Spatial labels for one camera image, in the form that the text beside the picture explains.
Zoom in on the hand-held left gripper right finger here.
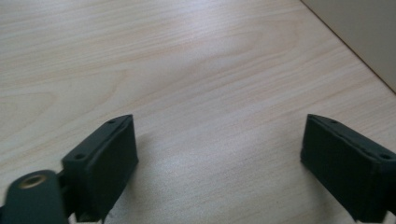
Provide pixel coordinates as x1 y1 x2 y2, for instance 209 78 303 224
300 113 396 224

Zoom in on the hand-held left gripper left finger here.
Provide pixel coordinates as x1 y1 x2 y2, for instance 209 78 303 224
61 114 140 224

